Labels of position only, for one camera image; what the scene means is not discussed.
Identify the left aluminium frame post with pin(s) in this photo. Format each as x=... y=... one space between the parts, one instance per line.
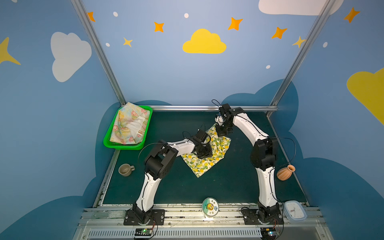
x=88 y=26

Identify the aluminium frame post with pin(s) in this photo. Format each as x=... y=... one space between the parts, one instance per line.
x=88 y=26
x=304 y=50

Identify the small terracotta cup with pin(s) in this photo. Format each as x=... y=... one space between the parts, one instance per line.
x=285 y=173

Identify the aluminium rail base frame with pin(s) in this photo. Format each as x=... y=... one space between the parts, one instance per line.
x=187 y=222

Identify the green circuit board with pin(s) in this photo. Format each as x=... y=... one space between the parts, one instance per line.
x=268 y=234
x=141 y=233

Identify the round white green tape dispenser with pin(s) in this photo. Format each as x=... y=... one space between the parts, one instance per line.
x=210 y=208

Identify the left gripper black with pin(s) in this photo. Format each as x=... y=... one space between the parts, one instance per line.
x=204 y=151

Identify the right green circuit board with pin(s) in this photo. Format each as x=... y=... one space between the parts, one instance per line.
x=268 y=234

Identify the rear aluminium frame bar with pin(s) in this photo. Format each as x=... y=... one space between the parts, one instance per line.
x=214 y=108

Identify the white square clock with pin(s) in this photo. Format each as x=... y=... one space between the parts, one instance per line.
x=294 y=211

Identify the right aluminium frame post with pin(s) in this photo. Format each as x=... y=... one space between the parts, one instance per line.
x=304 y=50

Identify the left green circuit board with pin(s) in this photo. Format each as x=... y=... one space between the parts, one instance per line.
x=141 y=233

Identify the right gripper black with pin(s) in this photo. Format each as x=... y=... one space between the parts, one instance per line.
x=221 y=130

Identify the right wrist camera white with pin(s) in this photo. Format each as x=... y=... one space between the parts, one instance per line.
x=219 y=120

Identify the green plastic basket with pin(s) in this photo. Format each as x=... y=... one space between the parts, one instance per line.
x=139 y=146

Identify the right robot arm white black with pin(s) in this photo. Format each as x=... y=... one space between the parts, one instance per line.
x=263 y=157

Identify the grey ceramic mug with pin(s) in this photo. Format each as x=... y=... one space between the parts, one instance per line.
x=126 y=170

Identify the pastel floral skirt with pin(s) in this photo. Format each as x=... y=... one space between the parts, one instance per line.
x=130 y=125

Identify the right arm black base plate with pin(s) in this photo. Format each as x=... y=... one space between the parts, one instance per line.
x=252 y=217

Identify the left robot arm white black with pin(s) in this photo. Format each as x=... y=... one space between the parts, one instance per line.
x=158 y=165

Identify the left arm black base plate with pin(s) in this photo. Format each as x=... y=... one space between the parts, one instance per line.
x=156 y=216

